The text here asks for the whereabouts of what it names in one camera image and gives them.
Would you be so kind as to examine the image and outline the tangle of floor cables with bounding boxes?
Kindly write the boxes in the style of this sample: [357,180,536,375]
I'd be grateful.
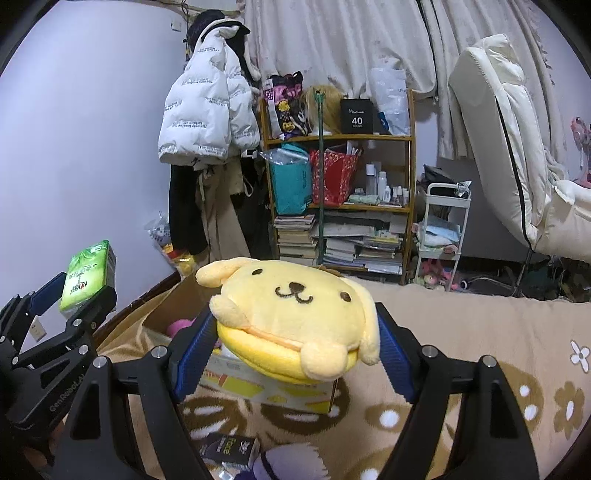
[522,258,591,303]

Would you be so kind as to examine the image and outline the beige hanging coat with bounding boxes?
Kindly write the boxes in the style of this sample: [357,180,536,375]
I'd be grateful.
[194,164,252,266]

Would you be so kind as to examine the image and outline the white puffer jacket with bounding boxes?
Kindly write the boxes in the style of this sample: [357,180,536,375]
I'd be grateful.
[158,25,262,164]

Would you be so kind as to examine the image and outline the green tissue pack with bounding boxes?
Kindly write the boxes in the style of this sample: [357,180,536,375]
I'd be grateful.
[59,240,116,312]

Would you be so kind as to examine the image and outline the floral beige curtain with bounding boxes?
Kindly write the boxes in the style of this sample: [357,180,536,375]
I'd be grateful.
[420,0,568,162]
[242,0,437,97]

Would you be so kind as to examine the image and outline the wooden shelf rack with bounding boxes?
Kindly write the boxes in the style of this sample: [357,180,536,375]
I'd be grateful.
[259,88,416,284]

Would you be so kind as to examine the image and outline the dark bag behind trolley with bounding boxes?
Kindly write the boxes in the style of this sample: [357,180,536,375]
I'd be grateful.
[416,165,462,217]

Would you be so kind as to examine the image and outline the pink toys on trolley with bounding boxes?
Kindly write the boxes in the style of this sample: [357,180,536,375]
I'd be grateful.
[416,258,458,289]

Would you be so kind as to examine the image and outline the pile of books and magazines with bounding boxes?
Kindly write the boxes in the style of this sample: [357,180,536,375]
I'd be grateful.
[318,212,407,277]

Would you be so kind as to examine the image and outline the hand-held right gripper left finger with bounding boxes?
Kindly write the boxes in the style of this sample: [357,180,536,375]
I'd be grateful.
[53,305,218,480]

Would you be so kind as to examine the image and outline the cartoon printed tote bag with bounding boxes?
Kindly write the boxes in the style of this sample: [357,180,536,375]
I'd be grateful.
[263,71,308,139]

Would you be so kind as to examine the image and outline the light blue cloth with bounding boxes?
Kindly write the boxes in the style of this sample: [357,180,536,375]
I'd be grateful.
[418,222,462,247]

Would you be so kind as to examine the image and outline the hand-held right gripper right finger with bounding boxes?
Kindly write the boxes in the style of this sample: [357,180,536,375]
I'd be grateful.
[375,302,541,480]

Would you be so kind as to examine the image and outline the beige flower printed blanket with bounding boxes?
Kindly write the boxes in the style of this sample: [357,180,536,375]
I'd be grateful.
[95,270,591,480]

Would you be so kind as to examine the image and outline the translucent plastic bag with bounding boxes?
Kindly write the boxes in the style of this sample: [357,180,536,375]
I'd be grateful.
[369,68,411,137]

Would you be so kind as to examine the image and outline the pink desk fan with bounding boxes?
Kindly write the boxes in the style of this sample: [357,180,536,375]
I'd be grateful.
[570,115,591,185]

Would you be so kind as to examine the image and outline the small pink soft toy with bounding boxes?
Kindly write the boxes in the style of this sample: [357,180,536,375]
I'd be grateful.
[166,318,197,337]

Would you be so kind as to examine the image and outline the green pole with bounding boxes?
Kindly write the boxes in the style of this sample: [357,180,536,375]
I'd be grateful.
[313,91,326,266]

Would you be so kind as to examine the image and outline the patterned plastic bag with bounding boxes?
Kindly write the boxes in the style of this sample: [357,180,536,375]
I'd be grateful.
[144,212,172,245]

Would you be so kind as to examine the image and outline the clear plastic bag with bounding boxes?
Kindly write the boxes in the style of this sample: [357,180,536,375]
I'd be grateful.
[259,148,310,165]

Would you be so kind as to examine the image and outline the cardboard box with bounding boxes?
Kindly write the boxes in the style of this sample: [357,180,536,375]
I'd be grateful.
[141,272,349,414]

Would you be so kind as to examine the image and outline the stack of old books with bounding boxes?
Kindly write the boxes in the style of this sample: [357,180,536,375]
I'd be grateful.
[273,213,319,266]

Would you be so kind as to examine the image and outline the yellow and red bag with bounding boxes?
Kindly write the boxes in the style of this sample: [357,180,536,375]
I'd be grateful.
[159,242,197,278]

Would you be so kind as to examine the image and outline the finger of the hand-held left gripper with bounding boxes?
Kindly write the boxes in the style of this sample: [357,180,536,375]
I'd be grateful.
[11,286,118,376]
[0,271,69,346]

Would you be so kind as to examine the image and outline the white trolley cart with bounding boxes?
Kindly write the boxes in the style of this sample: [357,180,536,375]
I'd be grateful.
[412,182,472,289]

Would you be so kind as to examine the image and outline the red patterned gift bag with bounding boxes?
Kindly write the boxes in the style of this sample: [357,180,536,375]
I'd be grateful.
[309,148,361,207]

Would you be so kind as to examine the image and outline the blonde wig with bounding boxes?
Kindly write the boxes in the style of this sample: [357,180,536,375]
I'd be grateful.
[300,84,345,136]

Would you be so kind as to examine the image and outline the teal paper bag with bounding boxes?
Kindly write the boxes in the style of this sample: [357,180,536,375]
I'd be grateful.
[268,143,314,217]

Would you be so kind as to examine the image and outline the cream padded recliner chair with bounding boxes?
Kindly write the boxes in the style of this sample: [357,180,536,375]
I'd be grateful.
[449,33,591,296]

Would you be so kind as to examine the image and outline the black hooded garment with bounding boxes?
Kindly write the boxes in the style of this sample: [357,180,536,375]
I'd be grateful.
[185,10,259,81]

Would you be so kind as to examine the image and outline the black hanging coat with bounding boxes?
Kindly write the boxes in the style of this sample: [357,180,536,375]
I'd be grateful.
[167,164,208,254]

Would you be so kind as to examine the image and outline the group of white cosmetic bottles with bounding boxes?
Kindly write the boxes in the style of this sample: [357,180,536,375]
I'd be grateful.
[365,161,411,206]

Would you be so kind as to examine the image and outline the black box with white print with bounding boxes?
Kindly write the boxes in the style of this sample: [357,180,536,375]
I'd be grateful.
[340,98,372,134]

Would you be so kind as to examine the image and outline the purple plush doll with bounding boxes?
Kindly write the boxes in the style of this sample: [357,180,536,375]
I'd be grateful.
[235,443,331,480]

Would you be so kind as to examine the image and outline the small black product box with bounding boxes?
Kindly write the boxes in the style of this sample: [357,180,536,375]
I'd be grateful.
[201,434,262,469]

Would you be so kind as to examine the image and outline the yellow dog plush toy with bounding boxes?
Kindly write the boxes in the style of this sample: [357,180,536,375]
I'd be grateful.
[195,257,382,384]

